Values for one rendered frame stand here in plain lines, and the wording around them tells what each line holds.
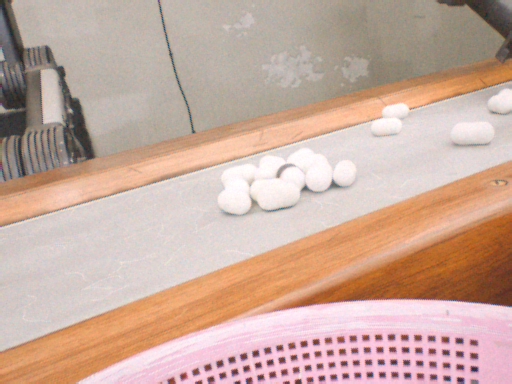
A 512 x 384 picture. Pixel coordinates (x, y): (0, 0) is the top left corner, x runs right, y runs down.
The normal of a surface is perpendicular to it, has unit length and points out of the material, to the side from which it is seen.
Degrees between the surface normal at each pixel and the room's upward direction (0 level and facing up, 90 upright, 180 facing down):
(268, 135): 45
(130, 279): 0
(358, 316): 75
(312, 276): 0
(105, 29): 90
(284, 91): 90
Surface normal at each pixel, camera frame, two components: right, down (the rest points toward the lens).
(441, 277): 0.44, 0.19
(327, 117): 0.19, -0.53
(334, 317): -0.13, 0.05
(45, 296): -0.17, -0.94
